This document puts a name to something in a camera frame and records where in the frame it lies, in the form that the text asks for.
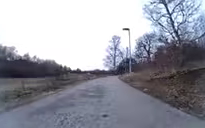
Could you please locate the brown bushes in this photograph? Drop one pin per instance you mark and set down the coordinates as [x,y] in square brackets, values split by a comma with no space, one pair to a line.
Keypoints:
[180,56]

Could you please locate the large bare tree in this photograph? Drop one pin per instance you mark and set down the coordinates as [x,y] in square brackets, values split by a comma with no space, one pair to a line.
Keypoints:
[176,20]

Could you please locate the dark hedge with trees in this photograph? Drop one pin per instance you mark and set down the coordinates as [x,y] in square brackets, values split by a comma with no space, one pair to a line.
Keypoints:
[23,66]

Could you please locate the dry grass bank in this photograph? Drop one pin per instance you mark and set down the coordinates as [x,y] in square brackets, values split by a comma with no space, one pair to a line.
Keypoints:
[180,88]

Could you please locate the tall bare tree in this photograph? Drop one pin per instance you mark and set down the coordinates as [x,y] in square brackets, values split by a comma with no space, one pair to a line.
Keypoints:
[113,53]

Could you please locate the street lamp pole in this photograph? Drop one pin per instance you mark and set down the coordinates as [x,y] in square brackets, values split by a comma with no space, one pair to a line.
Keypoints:
[129,50]

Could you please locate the grey asphalt road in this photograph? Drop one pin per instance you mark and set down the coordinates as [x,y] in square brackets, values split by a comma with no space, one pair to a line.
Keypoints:
[96,106]

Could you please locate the flat dry grass field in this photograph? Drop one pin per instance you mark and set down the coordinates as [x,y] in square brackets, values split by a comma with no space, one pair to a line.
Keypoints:
[23,89]

